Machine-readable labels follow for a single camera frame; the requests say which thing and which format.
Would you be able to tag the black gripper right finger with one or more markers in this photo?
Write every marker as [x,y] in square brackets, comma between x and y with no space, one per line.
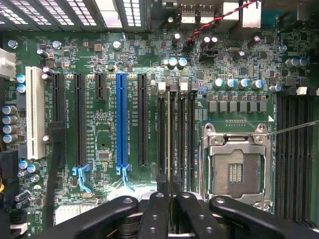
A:
[197,219]

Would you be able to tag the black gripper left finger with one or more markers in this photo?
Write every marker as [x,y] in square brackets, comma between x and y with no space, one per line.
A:
[157,219]

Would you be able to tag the black-latch RAM slot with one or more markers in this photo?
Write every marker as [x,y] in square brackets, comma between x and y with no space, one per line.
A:
[192,129]
[174,124]

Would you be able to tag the black RAM slot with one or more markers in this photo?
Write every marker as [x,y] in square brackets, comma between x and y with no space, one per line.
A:
[292,154]
[281,154]
[301,154]
[310,154]

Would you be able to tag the CPU socket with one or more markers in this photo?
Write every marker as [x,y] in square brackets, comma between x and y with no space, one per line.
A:
[239,174]

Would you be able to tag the silver finned heatsink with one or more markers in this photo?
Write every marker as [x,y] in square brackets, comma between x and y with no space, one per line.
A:
[72,212]

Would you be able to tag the blue expansion slot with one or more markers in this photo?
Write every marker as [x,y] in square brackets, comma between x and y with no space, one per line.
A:
[121,119]

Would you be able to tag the green motherboard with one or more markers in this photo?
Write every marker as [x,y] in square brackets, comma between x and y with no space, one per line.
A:
[104,119]

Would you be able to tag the metal locking lever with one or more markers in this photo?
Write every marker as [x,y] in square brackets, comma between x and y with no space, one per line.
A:
[294,128]

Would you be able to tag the blue-top silver capacitor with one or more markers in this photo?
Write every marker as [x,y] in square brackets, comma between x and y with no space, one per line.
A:
[182,63]
[257,84]
[231,83]
[243,83]
[172,62]
[218,83]

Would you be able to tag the short black expansion slot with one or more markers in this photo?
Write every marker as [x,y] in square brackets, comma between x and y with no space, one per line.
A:
[100,87]

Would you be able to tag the black power connector block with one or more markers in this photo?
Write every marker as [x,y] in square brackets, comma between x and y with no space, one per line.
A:
[8,169]

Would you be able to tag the white PCI expansion slot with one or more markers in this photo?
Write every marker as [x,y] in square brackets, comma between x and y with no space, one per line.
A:
[35,112]

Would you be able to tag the black fan header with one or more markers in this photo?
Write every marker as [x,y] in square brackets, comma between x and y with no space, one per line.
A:
[210,52]

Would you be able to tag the silver motherboard screw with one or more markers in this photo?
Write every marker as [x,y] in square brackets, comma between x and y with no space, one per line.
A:
[12,44]
[116,44]
[56,44]

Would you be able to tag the metal USB port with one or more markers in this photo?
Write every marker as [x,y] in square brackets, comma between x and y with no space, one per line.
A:
[187,13]
[207,13]

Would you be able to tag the metal rear port block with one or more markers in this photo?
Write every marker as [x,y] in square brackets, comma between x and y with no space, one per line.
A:
[251,15]

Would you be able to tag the white power connector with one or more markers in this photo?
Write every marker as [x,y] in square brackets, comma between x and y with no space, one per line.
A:
[6,63]

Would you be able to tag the black PC case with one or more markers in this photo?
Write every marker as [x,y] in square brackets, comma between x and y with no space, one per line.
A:
[25,15]

